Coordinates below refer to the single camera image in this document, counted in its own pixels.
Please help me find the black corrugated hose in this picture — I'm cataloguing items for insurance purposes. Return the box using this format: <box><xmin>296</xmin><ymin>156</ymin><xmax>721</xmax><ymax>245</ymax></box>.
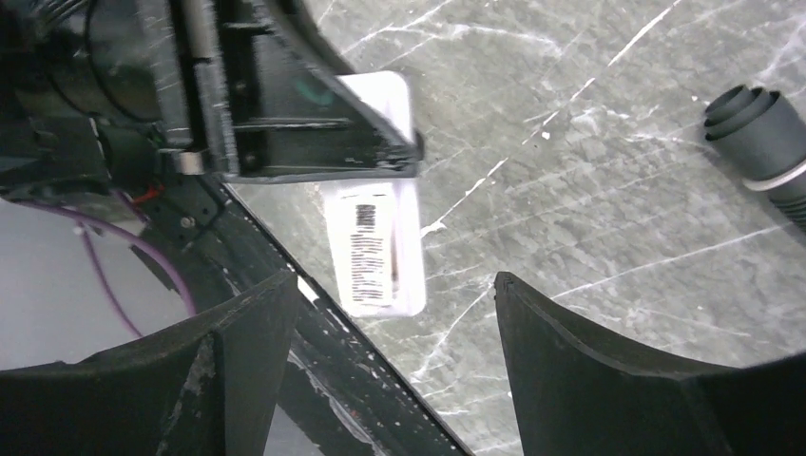
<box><xmin>702</xmin><ymin>85</ymin><xmax>806</xmax><ymax>234</ymax></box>

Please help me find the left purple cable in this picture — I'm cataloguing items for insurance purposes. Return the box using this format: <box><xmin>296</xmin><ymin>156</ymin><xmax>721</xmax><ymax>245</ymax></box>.
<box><xmin>12</xmin><ymin>199</ymin><xmax>200</xmax><ymax>340</ymax></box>

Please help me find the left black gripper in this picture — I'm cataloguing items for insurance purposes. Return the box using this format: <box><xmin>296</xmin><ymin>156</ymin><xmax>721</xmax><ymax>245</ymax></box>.
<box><xmin>135</xmin><ymin>1</ymin><xmax>423</xmax><ymax>184</ymax></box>

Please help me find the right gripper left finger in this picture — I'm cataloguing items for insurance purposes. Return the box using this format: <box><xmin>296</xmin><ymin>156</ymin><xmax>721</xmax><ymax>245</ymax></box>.
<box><xmin>1</xmin><ymin>271</ymin><xmax>299</xmax><ymax>455</ymax></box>

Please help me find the white remote control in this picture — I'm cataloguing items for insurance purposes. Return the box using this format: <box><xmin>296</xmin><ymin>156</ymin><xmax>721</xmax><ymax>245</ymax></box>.
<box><xmin>317</xmin><ymin>70</ymin><xmax>428</xmax><ymax>319</ymax></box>

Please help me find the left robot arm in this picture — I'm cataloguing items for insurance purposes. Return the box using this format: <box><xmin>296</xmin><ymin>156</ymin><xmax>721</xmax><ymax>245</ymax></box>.
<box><xmin>1</xmin><ymin>1</ymin><xmax>424</xmax><ymax>200</ymax></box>

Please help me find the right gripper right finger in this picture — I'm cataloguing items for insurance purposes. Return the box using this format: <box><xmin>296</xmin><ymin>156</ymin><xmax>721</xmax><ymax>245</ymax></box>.
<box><xmin>494</xmin><ymin>272</ymin><xmax>805</xmax><ymax>455</ymax></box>

